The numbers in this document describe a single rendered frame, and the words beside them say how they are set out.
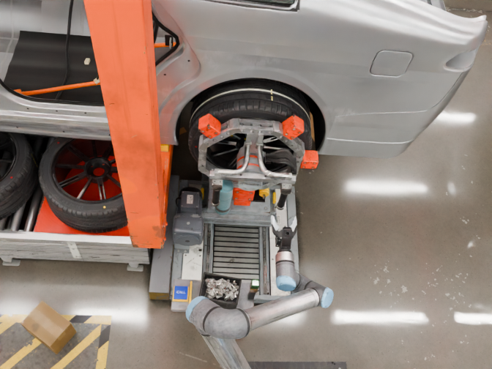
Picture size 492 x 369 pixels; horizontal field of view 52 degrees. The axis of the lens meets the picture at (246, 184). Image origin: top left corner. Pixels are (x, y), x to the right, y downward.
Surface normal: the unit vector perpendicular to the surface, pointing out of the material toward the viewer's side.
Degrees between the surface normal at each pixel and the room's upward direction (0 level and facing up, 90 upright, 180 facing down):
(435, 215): 0
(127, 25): 90
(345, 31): 78
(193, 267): 0
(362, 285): 0
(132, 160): 90
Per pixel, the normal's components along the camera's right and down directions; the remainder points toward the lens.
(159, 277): 0.11, -0.53
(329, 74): 0.00, 0.84
